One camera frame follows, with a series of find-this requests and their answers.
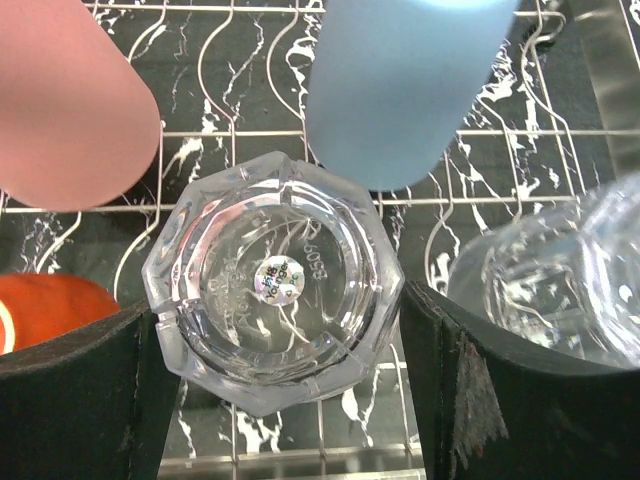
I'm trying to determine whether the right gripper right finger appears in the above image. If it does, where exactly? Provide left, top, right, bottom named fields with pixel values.
left=399, top=281, right=639, bottom=479

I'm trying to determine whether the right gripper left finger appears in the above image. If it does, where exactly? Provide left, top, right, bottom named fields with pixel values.
left=1, top=301, right=180, bottom=479

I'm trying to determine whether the small orange ceramic mug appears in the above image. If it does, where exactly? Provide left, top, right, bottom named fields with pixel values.
left=1, top=273, right=120, bottom=354

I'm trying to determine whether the clear faceted glass cup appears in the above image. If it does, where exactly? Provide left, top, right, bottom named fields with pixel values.
left=142, top=151, right=404, bottom=416

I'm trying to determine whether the pink plastic tumbler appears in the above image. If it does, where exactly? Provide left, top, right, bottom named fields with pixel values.
left=1, top=1, right=160, bottom=212

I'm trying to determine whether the blue plastic tumbler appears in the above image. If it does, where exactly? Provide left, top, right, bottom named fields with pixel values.
left=305, top=0, right=518, bottom=191

